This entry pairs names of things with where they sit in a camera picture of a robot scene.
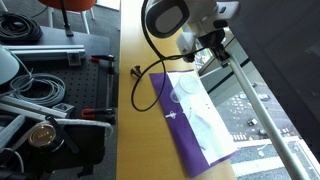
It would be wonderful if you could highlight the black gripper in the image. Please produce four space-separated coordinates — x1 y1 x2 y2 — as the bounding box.
199 29 230 67

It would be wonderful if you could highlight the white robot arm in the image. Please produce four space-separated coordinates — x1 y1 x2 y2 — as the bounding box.
141 0 240 63

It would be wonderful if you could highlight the black staple remover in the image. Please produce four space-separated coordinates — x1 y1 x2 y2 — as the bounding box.
130 65 142 78

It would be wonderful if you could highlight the orange black clamp far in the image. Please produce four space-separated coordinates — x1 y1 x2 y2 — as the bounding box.
89 55 116 75

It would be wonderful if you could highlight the orange black clamp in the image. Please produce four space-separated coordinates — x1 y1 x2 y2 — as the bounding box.
81 108 116 125
89 55 116 75

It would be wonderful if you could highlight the orange chair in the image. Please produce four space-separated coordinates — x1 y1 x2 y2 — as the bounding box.
38 0 96 34

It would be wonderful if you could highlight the black perforated breadboard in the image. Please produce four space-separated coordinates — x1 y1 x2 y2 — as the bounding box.
19 58 120 134

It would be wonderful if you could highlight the black tripod pole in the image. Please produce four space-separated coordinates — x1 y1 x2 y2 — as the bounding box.
59 0 74 37

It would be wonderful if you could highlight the orange black clamp near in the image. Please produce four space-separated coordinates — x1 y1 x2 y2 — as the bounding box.
81 108 116 125

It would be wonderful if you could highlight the silver window railing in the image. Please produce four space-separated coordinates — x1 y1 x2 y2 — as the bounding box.
228 57 308 180

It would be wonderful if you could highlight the round brass metal disc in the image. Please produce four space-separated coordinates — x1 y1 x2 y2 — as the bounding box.
28 124 56 148

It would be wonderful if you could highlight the white braided cable sleeve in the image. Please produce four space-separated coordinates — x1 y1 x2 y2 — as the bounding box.
0 114 114 138

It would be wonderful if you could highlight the aluminium extrusion rail pair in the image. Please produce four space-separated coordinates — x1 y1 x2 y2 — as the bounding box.
5 45 86 66

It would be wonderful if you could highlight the black velcro strap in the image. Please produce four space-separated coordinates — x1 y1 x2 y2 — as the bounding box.
45 115 80 154

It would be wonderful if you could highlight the coiled black cable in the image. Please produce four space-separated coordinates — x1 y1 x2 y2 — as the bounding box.
0 11 44 44

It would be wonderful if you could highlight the coiled grey cable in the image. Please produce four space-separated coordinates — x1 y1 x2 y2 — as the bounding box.
9 73 67 108

